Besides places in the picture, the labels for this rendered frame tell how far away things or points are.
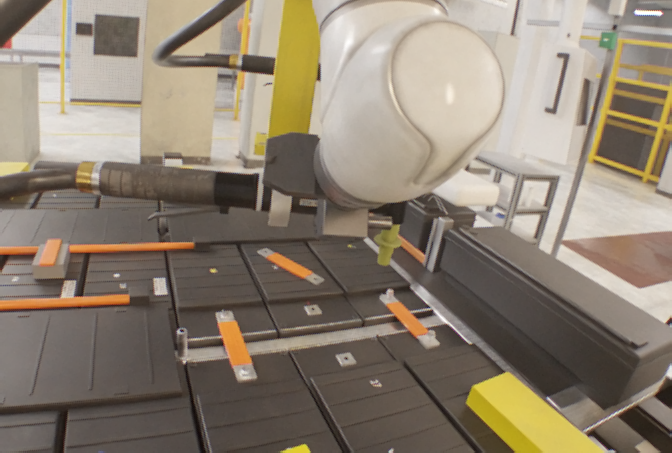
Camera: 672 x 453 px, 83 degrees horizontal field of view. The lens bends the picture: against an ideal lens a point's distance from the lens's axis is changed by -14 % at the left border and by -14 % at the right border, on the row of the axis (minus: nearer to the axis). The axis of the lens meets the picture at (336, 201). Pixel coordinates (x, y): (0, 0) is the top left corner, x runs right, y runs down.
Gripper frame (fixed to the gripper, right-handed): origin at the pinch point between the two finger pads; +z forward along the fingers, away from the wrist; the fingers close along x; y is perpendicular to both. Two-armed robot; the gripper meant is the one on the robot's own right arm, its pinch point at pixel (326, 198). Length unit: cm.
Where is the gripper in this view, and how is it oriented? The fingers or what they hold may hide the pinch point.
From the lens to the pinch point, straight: 59.3
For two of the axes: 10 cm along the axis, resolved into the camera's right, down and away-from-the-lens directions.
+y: 9.8, 0.9, 1.9
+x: 0.5, -9.8, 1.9
